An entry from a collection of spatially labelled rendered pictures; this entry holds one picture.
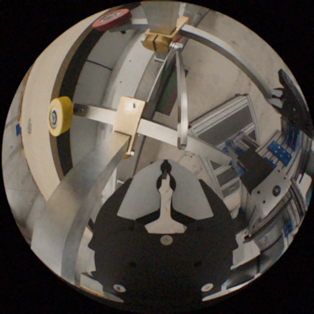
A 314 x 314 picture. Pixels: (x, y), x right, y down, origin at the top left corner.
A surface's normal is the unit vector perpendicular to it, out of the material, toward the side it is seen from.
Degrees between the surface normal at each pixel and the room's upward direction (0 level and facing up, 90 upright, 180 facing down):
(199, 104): 0
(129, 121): 0
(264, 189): 90
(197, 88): 0
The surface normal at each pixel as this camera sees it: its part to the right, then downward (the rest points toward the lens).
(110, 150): 0.35, -0.81
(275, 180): -0.58, -0.72
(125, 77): -0.04, 0.50
